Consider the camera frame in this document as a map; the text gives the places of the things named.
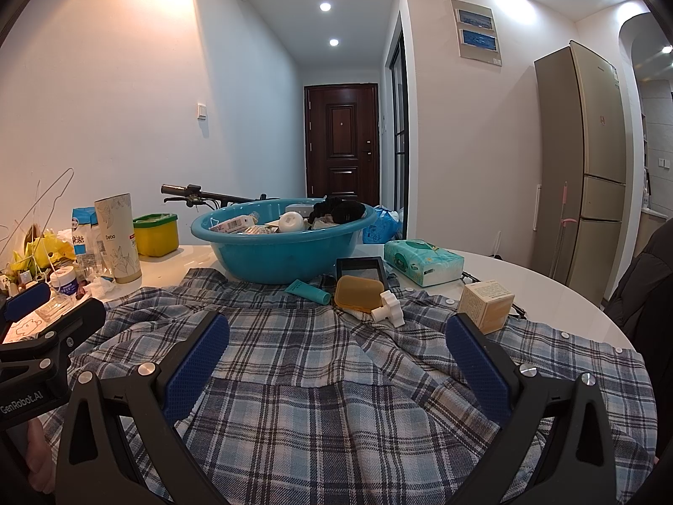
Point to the yellow container green lid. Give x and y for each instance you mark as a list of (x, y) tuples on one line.
[(156, 239)]

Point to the plaid shirt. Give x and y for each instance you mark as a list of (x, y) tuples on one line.
[(315, 368)]

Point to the black framed glass door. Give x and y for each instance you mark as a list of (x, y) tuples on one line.
[(398, 115)]

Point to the yellow plastic bag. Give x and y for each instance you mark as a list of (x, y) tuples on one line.
[(44, 247)]

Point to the clear glass dish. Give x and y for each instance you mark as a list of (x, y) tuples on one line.
[(52, 308)]

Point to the tall paper canister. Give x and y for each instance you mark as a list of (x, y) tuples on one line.
[(118, 242)]

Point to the grey wall panel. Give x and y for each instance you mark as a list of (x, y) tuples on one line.
[(476, 31)]

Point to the blue plastic basin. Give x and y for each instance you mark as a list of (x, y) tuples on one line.
[(273, 258)]

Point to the beige cardboard box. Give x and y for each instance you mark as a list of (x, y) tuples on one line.
[(483, 308)]

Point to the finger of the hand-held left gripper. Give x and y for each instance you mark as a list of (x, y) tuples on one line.
[(73, 321), (26, 299)]

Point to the teal tube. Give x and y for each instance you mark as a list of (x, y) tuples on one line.
[(307, 289)]

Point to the white plastic knob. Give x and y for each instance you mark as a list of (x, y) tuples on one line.
[(389, 310)]

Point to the white light switch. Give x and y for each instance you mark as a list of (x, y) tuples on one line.
[(202, 111)]

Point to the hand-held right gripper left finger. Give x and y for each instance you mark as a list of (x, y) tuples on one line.
[(194, 363)]

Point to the green tissue pack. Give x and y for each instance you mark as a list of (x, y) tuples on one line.
[(420, 263)]

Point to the blue shopping bag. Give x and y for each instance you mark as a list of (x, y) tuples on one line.
[(381, 229)]

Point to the beige refrigerator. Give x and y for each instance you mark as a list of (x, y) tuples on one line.
[(589, 168)]

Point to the black framed clear case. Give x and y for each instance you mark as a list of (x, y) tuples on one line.
[(363, 272)]

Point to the person's left hand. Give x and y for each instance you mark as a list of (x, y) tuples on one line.
[(39, 452)]

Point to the black eyeglasses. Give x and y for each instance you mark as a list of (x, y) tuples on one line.
[(470, 276)]

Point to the red white medicine packs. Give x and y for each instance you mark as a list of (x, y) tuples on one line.
[(231, 224)]

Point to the blue white packet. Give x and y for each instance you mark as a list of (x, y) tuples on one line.
[(84, 231)]

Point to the black cap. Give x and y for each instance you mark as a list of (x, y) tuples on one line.
[(347, 210)]

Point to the white jar blue label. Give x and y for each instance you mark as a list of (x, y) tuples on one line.
[(65, 281)]

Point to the amber soap box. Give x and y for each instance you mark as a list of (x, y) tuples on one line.
[(357, 292)]

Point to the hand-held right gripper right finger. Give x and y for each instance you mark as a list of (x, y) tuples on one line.
[(478, 373)]

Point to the crumpled white tissue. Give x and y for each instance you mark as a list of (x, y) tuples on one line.
[(100, 288)]

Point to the brown entrance door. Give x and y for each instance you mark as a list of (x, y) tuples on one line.
[(342, 137)]

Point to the dark jacket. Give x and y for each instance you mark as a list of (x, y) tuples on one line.
[(646, 300)]

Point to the white plastic bottle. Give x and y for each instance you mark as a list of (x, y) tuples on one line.
[(292, 221)]

